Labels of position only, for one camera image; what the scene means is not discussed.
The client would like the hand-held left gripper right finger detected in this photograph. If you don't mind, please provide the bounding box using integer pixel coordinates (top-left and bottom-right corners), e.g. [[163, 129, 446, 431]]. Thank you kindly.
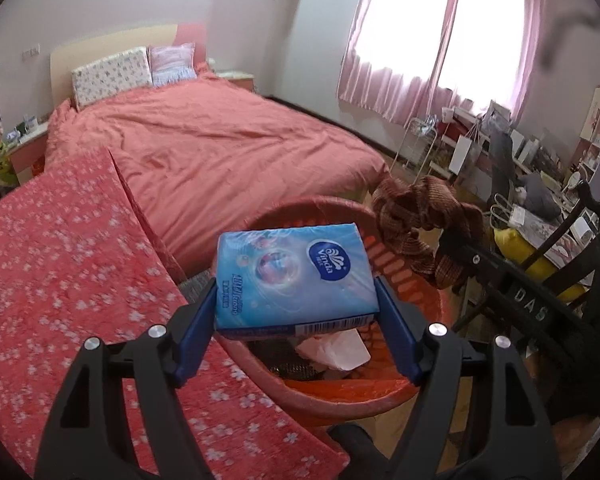
[[372, 275, 564, 480]]

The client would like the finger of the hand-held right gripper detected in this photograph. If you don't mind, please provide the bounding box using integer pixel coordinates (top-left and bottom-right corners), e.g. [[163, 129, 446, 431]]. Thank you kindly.
[[437, 230, 506, 292]]

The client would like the blue tissue pack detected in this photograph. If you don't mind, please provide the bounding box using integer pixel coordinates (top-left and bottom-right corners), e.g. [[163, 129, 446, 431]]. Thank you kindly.
[[214, 221, 380, 342]]

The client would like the pink curtain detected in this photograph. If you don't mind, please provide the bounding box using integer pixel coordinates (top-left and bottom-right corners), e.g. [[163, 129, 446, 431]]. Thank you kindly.
[[336, 0, 549, 126]]

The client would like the red floral cloth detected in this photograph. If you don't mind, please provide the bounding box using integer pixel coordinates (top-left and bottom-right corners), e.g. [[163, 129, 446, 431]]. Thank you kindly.
[[0, 147, 351, 480]]

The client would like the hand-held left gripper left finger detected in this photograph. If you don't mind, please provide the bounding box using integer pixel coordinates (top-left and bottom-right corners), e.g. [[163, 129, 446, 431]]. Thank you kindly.
[[34, 275, 219, 480]]

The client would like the pink striped pillow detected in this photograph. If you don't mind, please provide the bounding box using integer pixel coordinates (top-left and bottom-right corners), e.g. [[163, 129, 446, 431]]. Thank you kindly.
[[147, 42, 200, 86]]

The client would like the red plastic basket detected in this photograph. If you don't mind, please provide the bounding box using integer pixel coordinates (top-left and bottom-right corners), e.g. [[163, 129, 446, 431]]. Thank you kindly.
[[212, 197, 453, 418]]

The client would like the wooden nightstand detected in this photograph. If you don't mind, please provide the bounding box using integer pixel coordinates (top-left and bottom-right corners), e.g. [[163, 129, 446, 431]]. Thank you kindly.
[[215, 71, 257, 94]]

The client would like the beige pink headboard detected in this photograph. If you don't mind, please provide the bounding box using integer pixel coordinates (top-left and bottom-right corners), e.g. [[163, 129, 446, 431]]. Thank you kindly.
[[50, 22, 209, 106]]

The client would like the grey cloth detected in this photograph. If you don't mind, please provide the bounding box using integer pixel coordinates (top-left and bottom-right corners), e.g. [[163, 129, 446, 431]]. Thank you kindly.
[[521, 172, 562, 219]]

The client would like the white paper bag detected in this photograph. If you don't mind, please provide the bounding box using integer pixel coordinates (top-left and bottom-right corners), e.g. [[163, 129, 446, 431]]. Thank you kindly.
[[449, 135, 477, 177]]

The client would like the white floral pillow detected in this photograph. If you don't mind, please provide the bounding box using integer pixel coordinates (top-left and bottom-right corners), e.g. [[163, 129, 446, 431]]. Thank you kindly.
[[71, 46, 154, 110]]

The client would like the brown checked scrunchie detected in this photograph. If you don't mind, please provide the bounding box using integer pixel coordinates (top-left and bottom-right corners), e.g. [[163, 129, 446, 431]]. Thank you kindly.
[[371, 176, 487, 291]]

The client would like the white tissue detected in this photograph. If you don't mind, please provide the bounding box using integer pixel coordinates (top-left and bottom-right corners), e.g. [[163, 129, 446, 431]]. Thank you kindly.
[[295, 329, 372, 372]]

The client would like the cluttered desk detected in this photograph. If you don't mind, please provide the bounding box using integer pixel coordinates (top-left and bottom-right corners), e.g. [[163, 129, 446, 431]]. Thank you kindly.
[[439, 104, 600, 261]]

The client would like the bed with pink duvet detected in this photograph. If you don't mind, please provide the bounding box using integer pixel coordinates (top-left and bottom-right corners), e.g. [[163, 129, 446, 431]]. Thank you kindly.
[[45, 57, 392, 281]]

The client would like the yellow bag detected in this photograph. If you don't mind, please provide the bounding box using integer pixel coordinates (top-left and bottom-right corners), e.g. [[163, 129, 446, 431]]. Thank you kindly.
[[492, 227, 589, 302]]

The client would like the pink white nightstand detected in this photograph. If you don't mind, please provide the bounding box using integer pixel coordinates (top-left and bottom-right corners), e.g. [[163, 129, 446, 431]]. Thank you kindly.
[[7, 124, 51, 192]]

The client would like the black office chair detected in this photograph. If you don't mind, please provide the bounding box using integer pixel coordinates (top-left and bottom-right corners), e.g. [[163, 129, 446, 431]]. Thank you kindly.
[[489, 130, 520, 207]]

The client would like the white wire rack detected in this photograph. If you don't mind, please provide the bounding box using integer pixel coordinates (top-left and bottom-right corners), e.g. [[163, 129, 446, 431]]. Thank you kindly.
[[394, 116, 439, 182]]

